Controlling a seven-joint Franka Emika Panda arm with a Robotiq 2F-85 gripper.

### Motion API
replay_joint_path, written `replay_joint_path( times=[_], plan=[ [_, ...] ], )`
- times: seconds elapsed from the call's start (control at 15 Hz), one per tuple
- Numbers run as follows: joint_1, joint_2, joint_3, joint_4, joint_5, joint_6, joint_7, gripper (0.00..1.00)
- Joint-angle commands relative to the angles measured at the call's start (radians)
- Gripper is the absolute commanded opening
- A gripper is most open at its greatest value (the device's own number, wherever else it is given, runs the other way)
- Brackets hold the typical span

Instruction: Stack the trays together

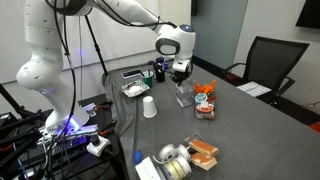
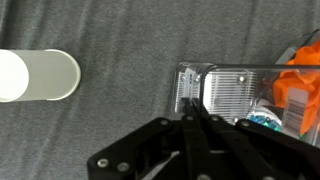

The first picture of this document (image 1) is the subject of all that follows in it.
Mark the white framed tablet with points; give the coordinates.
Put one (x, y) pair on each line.
(131, 73)

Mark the black tripod legs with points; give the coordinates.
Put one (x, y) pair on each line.
(16, 123)

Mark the small blue object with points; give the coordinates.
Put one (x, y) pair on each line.
(138, 156)

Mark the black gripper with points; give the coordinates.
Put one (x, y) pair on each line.
(181, 73)

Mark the black office chair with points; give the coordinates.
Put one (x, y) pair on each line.
(273, 60)

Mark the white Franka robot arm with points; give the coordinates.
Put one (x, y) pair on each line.
(43, 66)

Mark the black pen cup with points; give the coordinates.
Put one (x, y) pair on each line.
(160, 76)

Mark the grey tablecloth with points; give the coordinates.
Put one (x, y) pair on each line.
(233, 140)

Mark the white power adapter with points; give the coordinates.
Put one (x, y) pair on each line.
(98, 146)

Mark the orange crumpled plastic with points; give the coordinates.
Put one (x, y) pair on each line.
(204, 88)

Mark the white tape roll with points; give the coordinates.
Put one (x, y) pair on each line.
(167, 152)
(184, 152)

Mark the yellowish tape roll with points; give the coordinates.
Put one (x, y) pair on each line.
(178, 168)

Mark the black robot mounting stand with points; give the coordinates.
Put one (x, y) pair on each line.
(33, 156)

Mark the orange sponge block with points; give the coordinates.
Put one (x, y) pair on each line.
(203, 160)
(204, 146)

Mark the black tripod rod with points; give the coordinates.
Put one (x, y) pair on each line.
(96, 43)

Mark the white plastic box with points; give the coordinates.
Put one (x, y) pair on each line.
(146, 169)

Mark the orange bag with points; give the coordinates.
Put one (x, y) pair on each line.
(315, 127)

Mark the black marker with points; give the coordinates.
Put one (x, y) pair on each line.
(148, 73)

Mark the small red plastic piece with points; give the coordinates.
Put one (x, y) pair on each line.
(211, 98)

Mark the white paper cup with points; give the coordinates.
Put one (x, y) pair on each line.
(150, 108)

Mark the green mug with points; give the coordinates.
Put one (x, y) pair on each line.
(147, 81)

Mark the silver foil bag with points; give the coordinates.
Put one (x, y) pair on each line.
(134, 89)

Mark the white paper sheet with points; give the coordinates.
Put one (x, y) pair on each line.
(253, 89)

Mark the black wall television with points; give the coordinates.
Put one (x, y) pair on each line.
(310, 13)

